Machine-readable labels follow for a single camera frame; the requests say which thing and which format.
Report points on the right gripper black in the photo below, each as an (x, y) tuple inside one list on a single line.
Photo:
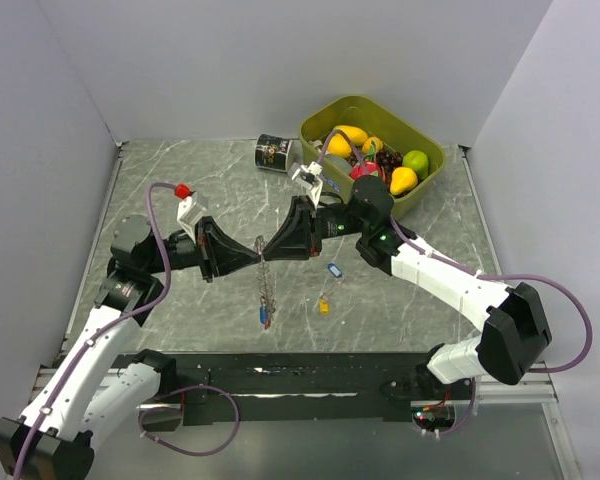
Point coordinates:
[(301, 236)]

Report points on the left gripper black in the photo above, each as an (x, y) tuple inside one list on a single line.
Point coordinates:
[(217, 252)]

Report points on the round metal key ring disc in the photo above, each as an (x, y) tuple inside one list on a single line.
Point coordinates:
[(265, 285)]

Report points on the yellow tag key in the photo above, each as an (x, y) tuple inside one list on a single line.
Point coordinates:
[(324, 303)]

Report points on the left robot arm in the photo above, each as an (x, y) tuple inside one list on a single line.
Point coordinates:
[(57, 434)]

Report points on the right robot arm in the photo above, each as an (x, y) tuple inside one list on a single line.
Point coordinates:
[(511, 321)]

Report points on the blue tag loose key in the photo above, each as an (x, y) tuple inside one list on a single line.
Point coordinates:
[(334, 270)]

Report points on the black printed paper cup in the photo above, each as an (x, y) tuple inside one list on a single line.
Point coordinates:
[(273, 153)]

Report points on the red dragon fruit toy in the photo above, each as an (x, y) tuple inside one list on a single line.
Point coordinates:
[(366, 165)]

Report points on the yellow lemon toy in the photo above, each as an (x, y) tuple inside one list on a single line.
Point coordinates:
[(339, 146)]

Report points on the yellow mango toy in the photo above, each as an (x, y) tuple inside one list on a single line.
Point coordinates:
[(357, 135)]

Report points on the dark grapes toy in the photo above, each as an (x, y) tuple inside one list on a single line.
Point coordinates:
[(389, 161)]

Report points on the orange fruit toy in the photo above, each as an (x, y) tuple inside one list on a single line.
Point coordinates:
[(372, 145)]

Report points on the yellow pear toy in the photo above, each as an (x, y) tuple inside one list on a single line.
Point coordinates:
[(403, 180)]

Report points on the green apple toy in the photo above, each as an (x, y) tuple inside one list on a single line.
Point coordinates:
[(418, 161)]

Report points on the green plastic bin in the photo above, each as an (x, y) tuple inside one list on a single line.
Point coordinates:
[(396, 134)]

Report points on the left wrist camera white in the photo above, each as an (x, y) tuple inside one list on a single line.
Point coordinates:
[(190, 210)]

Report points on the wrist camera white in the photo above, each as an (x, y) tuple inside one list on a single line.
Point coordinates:
[(190, 210), (309, 177)]

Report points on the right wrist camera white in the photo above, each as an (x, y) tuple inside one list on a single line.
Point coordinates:
[(309, 177)]

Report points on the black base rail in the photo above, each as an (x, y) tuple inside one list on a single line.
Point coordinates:
[(222, 387)]

